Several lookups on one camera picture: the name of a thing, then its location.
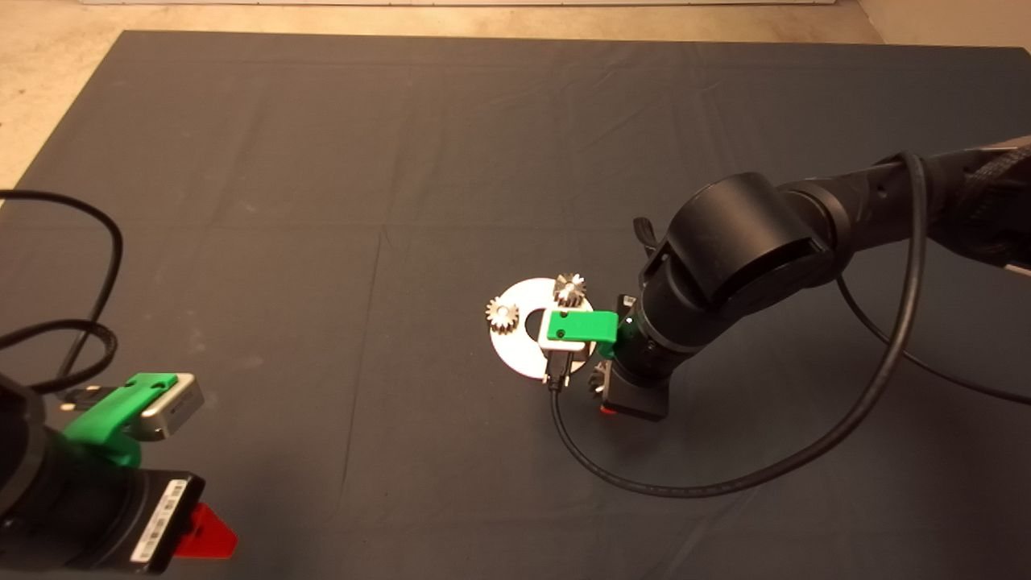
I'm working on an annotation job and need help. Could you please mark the thin black left cable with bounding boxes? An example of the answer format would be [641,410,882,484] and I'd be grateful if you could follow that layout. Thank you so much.
[0,189,124,389]

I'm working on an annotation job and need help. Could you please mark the green right camera mount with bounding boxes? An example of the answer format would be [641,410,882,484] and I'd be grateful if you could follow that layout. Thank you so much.
[545,310,623,360]

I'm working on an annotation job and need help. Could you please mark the silver right camera box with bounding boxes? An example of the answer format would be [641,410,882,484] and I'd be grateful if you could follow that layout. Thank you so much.
[536,308,598,355]

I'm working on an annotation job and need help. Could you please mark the thin black cable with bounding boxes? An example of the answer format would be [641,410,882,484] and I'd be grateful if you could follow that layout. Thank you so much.
[548,151,1031,500]
[0,189,124,389]

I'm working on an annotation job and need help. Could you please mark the dark grey table cloth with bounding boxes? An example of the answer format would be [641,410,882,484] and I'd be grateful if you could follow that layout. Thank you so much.
[0,31,1031,580]

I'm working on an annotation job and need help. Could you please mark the round metal carrier plate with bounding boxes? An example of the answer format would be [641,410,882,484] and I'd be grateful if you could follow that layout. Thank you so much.
[490,278,598,380]

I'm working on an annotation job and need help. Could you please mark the braided black left cable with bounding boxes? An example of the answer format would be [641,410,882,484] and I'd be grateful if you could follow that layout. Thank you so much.
[0,320,119,408]

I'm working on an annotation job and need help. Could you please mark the green left camera mount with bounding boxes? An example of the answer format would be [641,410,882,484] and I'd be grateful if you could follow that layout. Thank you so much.
[61,371,180,468]

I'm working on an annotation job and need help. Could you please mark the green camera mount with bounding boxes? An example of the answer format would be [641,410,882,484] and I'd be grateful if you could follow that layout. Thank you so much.
[545,310,623,360]
[61,371,180,468]

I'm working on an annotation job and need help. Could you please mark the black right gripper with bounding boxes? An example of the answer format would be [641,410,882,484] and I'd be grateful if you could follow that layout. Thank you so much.
[601,294,687,422]

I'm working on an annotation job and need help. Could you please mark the silver camera box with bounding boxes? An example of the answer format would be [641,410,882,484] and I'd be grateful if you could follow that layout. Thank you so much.
[536,308,598,355]
[141,372,205,441]

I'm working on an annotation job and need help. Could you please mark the thin black right cable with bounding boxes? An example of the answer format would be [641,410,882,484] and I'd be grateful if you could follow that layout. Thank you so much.
[548,151,1031,500]

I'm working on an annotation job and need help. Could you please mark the silver left camera box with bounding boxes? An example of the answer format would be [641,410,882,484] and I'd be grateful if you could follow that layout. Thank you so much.
[141,372,205,441]

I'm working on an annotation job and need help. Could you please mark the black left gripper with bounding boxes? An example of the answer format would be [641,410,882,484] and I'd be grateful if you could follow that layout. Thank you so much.
[16,461,240,574]

